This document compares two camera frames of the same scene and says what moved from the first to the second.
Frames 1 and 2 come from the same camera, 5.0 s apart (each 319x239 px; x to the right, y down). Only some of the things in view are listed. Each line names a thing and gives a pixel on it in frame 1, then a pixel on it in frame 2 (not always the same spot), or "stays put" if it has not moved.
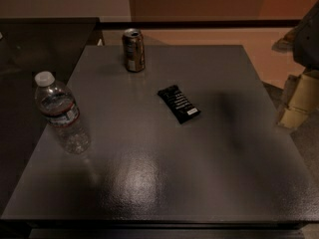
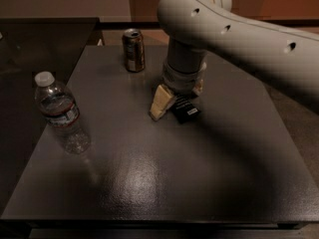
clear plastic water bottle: x=59 y=106 stays put
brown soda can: x=134 y=49 stays put
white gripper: x=307 y=42 → x=180 y=80
